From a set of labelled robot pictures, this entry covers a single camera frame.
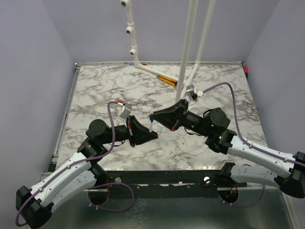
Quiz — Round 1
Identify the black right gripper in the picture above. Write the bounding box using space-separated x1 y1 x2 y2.
150 99 211 137

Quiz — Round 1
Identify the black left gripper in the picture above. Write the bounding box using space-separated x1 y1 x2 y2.
101 115 158 147

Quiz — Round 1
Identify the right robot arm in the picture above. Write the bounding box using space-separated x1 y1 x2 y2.
150 99 305 198

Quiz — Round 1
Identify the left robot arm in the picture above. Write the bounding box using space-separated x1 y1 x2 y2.
16 115 158 229

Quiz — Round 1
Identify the yellow utility knife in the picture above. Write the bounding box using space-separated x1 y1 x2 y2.
156 75 177 87

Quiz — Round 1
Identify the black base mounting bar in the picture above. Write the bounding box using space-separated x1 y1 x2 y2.
92 170 246 199

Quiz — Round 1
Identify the red black clamp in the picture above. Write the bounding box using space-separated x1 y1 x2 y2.
243 65 248 79

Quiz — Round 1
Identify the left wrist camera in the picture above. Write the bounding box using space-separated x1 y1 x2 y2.
118 104 132 120

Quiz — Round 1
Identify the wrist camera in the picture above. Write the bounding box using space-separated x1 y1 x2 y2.
118 104 132 120
186 84 203 110

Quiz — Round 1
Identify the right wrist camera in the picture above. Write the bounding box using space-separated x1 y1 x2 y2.
186 84 203 110

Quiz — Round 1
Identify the white PVC pipe frame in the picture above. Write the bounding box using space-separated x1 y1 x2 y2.
118 0 216 98

